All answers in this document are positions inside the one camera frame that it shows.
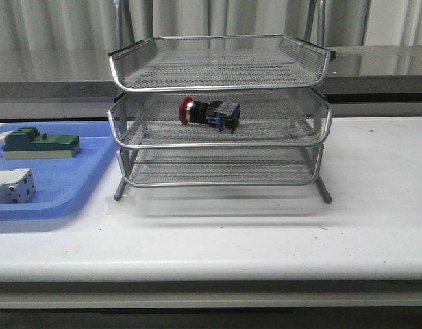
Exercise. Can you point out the red emergency push button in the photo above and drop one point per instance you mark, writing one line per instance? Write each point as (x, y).
(217, 114)

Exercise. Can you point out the silver mesh tray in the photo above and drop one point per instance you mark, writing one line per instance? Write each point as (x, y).
(283, 117)
(194, 63)
(206, 166)

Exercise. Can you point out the silver mesh bottom tray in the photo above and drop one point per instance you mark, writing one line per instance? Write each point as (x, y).
(206, 166)

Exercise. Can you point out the silver mesh top tray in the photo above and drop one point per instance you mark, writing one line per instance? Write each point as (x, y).
(194, 63)

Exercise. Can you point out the blue plastic tray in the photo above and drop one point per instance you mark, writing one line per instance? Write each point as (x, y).
(62, 185)

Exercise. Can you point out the dark glossy background counter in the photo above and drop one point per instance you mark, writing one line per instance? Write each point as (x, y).
(386, 73)

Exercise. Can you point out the grey metal rack frame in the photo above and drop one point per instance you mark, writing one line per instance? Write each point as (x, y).
(323, 191)

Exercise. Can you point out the green and beige switch block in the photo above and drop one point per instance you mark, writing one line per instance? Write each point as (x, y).
(29, 143)

